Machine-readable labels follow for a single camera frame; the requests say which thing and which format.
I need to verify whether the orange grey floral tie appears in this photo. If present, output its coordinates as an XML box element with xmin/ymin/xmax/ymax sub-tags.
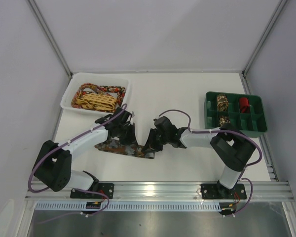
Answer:
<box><xmin>94</xmin><ymin>139</ymin><xmax>155</xmax><ymax>159</ymax></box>

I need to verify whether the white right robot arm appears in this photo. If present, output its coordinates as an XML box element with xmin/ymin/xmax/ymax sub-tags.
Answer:
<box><xmin>142</xmin><ymin>116</ymin><xmax>258</xmax><ymax>190</ymax></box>

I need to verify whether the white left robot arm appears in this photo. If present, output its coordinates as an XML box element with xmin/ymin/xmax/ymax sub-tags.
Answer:
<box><xmin>28</xmin><ymin>108</ymin><xmax>136</xmax><ymax>193</ymax></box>

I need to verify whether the gold patterned tie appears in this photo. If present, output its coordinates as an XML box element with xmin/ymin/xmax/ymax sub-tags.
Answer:
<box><xmin>71</xmin><ymin>92</ymin><xmax>117</xmax><ymax>112</ymax></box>

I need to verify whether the white perforated plastic basket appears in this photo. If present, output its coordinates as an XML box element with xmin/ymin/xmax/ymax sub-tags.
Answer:
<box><xmin>60</xmin><ymin>73</ymin><xmax>131</xmax><ymax>116</ymax></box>

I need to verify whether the rolled brown floral tie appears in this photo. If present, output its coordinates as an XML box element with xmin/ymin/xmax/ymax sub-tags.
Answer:
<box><xmin>218</xmin><ymin>116</ymin><xmax>230</xmax><ymax>127</ymax></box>

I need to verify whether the rolled leopard pattern tie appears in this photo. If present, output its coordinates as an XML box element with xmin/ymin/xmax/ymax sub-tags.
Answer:
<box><xmin>217</xmin><ymin>93</ymin><xmax>229</xmax><ymax>111</ymax></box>

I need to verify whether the rolled red tie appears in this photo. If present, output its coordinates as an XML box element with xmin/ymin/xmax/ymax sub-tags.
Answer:
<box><xmin>238</xmin><ymin>97</ymin><xmax>250</xmax><ymax>113</ymax></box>

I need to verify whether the green compartment organizer tray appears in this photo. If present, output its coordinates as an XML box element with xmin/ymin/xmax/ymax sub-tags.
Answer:
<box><xmin>204</xmin><ymin>91</ymin><xmax>268</xmax><ymax>138</ymax></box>

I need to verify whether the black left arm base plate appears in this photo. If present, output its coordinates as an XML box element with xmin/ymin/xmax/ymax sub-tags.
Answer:
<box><xmin>70</xmin><ymin>183</ymin><xmax>114</xmax><ymax>199</ymax></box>

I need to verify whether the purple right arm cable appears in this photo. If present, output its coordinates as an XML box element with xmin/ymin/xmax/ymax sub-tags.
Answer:
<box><xmin>158</xmin><ymin>109</ymin><xmax>264</xmax><ymax>217</ymax></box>

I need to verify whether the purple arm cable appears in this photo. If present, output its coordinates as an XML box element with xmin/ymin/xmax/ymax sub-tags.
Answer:
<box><xmin>158</xmin><ymin>109</ymin><xmax>264</xmax><ymax>217</ymax></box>
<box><xmin>27</xmin><ymin>103</ymin><xmax>128</xmax><ymax>224</ymax></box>

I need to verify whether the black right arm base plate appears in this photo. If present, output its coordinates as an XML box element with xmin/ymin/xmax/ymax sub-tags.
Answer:
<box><xmin>200</xmin><ymin>183</ymin><xmax>247</xmax><ymax>200</ymax></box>

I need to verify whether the white slotted cable duct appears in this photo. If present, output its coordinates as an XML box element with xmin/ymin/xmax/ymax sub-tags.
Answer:
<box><xmin>35</xmin><ymin>201</ymin><xmax>222</xmax><ymax>212</ymax></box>

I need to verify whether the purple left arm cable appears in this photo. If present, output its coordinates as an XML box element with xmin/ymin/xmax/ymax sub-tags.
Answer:
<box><xmin>27</xmin><ymin>103</ymin><xmax>128</xmax><ymax>224</ymax></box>

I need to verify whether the aluminium front rail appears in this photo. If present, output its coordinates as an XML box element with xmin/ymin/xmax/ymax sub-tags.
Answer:
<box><xmin>24</xmin><ymin>180</ymin><xmax>295</xmax><ymax>201</ymax></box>

